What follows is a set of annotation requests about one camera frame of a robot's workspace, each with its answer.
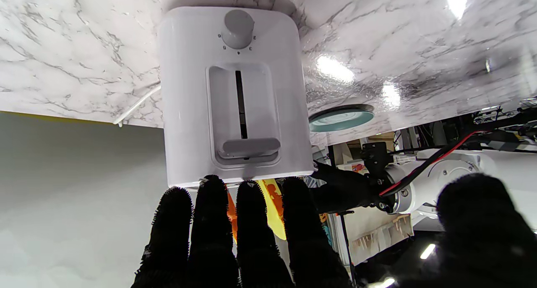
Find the white wrinkled backdrop cloth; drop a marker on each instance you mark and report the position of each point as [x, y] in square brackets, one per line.
[63, 195]

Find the yellow toast slice orange crust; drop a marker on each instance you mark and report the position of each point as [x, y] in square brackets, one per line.
[231, 216]
[272, 204]

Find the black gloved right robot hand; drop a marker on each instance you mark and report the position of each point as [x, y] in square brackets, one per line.
[256, 254]

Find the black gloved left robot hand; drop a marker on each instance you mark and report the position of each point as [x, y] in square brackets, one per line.
[348, 189]

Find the black tripod stand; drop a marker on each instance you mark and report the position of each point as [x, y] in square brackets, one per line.
[346, 246]

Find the teal round plate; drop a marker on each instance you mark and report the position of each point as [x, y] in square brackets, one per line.
[340, 119]

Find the white two-slot toaster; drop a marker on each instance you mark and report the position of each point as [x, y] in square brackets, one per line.
[188, 112]

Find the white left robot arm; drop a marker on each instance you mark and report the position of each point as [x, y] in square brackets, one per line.
[453, 166]

